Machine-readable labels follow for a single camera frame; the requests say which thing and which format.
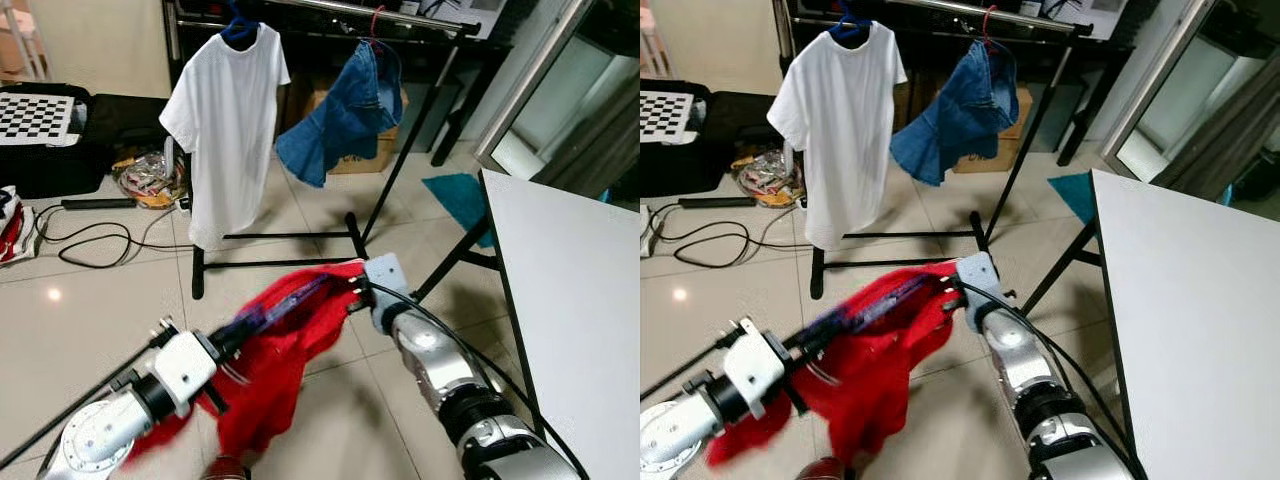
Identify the red polo shirt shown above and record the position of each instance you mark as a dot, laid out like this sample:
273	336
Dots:
880	380
270	380

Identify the red clothes hanger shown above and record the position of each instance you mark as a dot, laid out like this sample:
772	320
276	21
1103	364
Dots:
372	25
985	25

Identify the blue clothes hanger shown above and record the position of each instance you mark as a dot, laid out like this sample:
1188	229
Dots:
240	36
850	34

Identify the black clothes rack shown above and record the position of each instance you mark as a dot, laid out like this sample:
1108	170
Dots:
355	240
978	235

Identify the teal floor mat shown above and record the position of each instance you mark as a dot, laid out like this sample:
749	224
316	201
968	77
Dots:
455	200
1072	195

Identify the brown cardboard box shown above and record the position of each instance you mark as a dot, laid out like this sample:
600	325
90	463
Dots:
375	158
1000	158

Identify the colourful plastic bag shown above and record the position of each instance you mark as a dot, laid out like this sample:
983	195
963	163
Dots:
150	180
770	180

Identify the blue denim garment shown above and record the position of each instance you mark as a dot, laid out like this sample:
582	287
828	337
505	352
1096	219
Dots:
950	120
340	120

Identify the black power strip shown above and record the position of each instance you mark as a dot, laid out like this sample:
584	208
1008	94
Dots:
100	203
715	203

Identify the white t-shirt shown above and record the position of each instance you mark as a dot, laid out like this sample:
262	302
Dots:
225	130
840	130

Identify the black case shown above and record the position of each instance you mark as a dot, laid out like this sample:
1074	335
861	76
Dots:
690	170
60	170

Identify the white table black legs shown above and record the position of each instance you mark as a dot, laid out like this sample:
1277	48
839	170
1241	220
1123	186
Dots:
1190	300
570	300

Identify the black desk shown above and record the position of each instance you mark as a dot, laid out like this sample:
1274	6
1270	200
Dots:
472	100
1095	100

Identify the red white bag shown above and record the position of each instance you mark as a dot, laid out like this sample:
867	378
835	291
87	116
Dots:
12	230

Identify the black white checkerboard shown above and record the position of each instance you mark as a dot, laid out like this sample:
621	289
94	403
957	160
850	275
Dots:
662	118
35	118

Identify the glass sliding door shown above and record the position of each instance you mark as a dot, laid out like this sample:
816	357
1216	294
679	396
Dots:
555	100
1180	100

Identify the dark grey curtain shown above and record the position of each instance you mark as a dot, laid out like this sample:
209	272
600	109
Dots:
610	150
1240	150

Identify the white appliance box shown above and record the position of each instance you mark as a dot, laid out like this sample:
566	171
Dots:
470	20
1080	18

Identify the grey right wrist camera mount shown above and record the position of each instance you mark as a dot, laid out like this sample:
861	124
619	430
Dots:
978	278
385	280

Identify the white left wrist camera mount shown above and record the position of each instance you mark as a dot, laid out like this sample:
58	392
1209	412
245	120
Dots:
185	368
755	370

